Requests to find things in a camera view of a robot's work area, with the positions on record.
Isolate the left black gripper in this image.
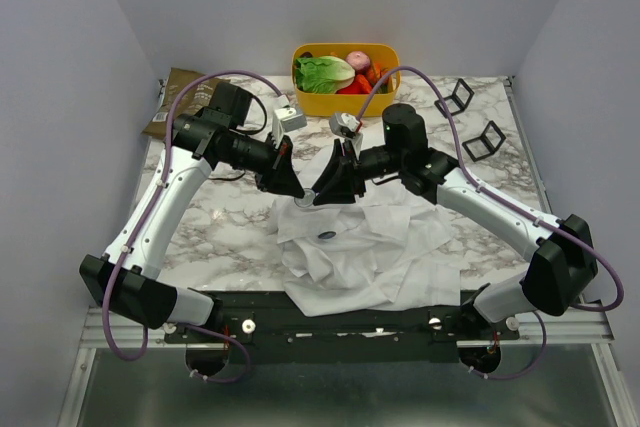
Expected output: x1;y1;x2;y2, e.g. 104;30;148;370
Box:
220;131;306;198

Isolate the clear round brooch backing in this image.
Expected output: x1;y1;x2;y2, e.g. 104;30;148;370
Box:
294;189;316;208

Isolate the white shirt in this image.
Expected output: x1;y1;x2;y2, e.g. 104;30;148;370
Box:
267;156;461;318

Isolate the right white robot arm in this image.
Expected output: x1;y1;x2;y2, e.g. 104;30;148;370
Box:
312;103;597;339

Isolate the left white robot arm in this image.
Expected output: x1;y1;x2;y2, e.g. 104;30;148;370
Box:
79;82;306;342

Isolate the yellow plastic bin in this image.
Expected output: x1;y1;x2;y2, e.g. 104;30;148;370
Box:
291;43;399;117

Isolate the red pepper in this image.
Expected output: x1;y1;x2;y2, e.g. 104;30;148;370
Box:
337;74;373;95

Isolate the brown snack bag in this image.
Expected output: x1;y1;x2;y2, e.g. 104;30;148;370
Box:
142;67;221;140

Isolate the green lettuce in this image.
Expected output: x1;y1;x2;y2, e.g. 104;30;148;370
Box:
293;56;356;94

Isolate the orange carrot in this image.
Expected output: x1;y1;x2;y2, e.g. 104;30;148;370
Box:
365;62;393;93

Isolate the red onion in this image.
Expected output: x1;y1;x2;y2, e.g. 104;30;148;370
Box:
345;51;371;73

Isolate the far black folding stand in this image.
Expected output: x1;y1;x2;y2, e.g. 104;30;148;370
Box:
434;78;475;117

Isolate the black folding stand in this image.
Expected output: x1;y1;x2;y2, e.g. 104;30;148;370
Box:
462;120;506;163
434;78;475;117

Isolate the near black folding stand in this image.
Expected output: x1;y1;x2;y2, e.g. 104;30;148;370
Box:
462;120;506;163

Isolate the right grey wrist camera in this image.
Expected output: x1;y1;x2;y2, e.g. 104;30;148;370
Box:
329;112;363;156

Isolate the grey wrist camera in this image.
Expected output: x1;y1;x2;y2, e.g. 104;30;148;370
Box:
271;94;307;147
329;112;363;156

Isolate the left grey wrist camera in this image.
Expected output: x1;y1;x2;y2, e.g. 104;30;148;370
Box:
271;94;307;147

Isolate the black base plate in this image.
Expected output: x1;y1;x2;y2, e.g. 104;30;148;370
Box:
164;291;519;373

